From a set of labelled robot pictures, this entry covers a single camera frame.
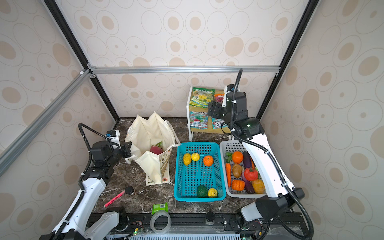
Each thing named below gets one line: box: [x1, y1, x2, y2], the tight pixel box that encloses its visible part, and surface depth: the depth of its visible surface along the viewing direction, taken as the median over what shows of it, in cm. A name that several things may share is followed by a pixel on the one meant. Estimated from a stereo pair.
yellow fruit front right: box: [207, 188, 218, 198], surface depth 81 cm
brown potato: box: [232, 163, 242, 178], surface depth 89 cm
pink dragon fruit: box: [149, 140, 164, 155], surface depth 97 cm
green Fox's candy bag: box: [211, 116, 228, 130], surface depth 94 cm
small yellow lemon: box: [191, 152, 200, 162], surface depth 95 cm
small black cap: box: [125, 185, 134, 195], surface depth 76 cm
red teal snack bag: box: [189, 111, 209, 130], surface depth 95 cm
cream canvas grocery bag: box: [124, 111, 180, 186], surface depth 83 cm
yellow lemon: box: [183, 153, 192, 166], surface depth 94 cm
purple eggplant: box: [243, 151, 252, 169], surface depth 94 cm
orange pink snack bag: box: [214, 93, 225, 103], surface depth 83 cm
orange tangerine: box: [203, 155, 214, 167], surface depth 93 cm
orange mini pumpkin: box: [231, 179, 245, 191], surface depth 82 cm
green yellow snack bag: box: [189, 87, 216, 108], surface depth 82 cm
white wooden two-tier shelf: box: [186, 86, 232, 142], surface depth 87 cm
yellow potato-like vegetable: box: [252, 179, 265, 194], surface depth 82 cm
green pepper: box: [225, 152, 233, 163], surface depth 94 cm
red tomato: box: [244, 168, 259, 181], surface depth 83 cm
